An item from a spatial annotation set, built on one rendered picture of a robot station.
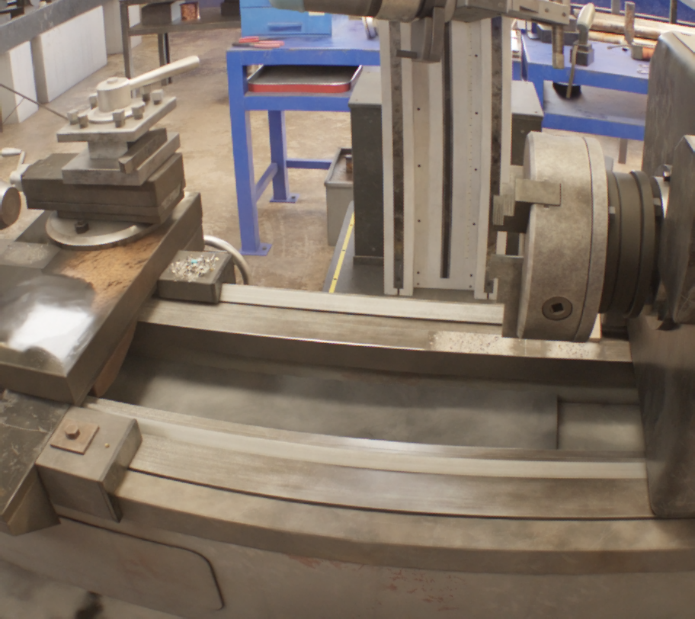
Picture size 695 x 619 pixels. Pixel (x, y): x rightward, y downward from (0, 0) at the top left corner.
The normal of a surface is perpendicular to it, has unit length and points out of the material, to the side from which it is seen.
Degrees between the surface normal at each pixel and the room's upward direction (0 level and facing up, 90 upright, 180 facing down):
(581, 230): 58
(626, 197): 23
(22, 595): 0
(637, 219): 42
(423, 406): 13
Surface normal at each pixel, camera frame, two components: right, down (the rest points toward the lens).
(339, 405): 0.10, -0.80
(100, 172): -0.24, 0.51
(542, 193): -0.17, -0.31
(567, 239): -0.21, 0.07
